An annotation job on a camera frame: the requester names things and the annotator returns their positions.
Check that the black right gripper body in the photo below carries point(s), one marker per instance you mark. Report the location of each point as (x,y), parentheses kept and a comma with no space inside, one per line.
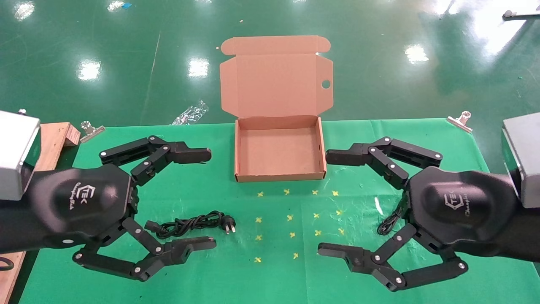
(460,211)

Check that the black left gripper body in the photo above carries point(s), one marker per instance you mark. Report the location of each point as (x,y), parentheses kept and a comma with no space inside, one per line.
(80,198)

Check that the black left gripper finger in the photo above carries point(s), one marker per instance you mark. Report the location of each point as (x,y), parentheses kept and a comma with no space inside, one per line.
(190,154)
(177,251)

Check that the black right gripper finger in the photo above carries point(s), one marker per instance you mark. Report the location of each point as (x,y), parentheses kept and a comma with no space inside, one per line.
(354,256)
(350,155)

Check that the brown cardboard mailer box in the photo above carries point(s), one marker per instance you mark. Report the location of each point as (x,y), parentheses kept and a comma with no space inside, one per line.
(276,80)

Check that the clear plastic bag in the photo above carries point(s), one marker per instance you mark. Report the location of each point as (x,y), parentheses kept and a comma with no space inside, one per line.
(190,113)

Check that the green table cloth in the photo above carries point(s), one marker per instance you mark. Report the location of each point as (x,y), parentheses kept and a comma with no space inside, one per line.
(236,270)

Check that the wooden board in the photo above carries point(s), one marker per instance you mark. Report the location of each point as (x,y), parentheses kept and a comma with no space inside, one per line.
(57,137)

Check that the silver binder clip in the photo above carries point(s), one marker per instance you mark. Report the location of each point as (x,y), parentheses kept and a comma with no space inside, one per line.
(460,121)
(90,131)

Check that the blue floor scrap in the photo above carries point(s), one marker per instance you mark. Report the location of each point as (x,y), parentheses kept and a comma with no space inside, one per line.
(125,5)

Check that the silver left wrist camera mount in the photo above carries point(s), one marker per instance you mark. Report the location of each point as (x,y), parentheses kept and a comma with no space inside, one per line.
(14,152)

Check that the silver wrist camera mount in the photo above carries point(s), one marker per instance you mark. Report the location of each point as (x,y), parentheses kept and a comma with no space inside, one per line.
(14,152)
(525,156)

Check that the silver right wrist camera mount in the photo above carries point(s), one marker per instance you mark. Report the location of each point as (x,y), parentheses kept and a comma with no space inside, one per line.
(525,156)

